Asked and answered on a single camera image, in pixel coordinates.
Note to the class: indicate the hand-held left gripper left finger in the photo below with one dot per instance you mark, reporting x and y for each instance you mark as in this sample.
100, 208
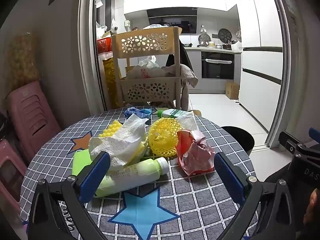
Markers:
96, 175

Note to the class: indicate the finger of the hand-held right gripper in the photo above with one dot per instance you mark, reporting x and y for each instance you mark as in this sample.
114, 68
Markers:
290, 143
315, 133

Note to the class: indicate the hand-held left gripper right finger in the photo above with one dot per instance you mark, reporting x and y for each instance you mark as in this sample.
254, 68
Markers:
228, 177

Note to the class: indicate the bright green packet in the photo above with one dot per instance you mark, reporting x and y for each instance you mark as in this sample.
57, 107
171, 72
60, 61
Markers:
81, 161

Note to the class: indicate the black trash bin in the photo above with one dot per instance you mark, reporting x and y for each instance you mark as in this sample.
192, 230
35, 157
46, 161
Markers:
237, 137

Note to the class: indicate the light green bottle white cap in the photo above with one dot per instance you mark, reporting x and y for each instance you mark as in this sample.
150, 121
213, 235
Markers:
140, 172

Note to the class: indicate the yellow ridged sponge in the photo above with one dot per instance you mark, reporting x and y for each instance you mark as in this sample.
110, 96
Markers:
110, 130

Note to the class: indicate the yellow foam fruit net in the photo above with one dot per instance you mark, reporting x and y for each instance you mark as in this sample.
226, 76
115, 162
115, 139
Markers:
162, 135

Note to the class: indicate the person's right hand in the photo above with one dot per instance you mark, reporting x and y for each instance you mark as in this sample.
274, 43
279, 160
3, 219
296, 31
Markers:
314, 202

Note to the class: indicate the grey checkered star tablecloth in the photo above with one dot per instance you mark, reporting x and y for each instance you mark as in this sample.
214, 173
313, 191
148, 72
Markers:
200, 205

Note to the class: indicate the large white paper towel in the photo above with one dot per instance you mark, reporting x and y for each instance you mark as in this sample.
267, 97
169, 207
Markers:
120, 142

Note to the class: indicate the red plastic bag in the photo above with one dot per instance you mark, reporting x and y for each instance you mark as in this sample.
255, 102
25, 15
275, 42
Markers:
195, 152

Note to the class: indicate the small white paper towel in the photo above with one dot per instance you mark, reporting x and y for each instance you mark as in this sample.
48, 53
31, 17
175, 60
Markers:
186, 122

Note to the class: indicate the blue plastic bag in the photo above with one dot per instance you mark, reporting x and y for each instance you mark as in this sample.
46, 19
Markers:
137, 112

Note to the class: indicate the cardboard box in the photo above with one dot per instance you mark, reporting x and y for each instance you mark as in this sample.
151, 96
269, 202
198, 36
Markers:
232, 90

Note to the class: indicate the white bottle green label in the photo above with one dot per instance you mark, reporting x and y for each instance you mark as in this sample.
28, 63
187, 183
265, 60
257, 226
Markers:
172, 113

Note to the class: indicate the pink plastic stool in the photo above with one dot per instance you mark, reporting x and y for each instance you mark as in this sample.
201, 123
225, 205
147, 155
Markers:
10, 170
32, 115

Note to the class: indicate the white refrigerator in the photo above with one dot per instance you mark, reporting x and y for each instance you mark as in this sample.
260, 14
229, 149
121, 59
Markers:
260, 55

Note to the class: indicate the clear bag of yellow contents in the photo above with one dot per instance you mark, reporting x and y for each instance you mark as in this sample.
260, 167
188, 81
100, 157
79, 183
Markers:
111, 80

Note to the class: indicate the beige plastic storage rack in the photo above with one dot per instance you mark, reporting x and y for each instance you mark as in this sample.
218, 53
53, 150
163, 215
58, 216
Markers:
147, 90

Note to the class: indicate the black built-in oven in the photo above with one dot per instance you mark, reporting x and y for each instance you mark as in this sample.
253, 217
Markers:
217, 65

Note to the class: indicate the beige towel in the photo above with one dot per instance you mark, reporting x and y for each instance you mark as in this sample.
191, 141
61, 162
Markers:
186, 75

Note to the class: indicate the white kitchen counter cabinet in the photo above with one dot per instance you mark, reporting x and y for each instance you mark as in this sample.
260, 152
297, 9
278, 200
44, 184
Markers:
195, 70

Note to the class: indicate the white plastic bags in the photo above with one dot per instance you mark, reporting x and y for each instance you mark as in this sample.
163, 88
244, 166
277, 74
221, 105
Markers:
145, 71

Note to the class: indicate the round dimpled metal pan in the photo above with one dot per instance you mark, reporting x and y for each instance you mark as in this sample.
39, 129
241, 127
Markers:
225, 35

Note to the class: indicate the red plastic basket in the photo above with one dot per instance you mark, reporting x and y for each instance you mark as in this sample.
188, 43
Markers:
103, 45

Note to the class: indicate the black hanging cloth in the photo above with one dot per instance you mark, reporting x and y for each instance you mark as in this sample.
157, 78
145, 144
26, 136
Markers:
183, 55

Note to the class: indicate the round metal steamer rack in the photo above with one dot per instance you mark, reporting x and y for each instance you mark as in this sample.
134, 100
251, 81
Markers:
204, 38

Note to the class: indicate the yellow mesh bag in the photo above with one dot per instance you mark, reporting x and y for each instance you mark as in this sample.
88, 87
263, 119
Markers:
22, 57

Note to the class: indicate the black range hood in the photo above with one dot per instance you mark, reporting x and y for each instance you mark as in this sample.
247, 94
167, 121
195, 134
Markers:
172, 20

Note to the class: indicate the silver sliding door frame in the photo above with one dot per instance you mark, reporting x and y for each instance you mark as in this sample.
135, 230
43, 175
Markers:
287, 55
88, 45

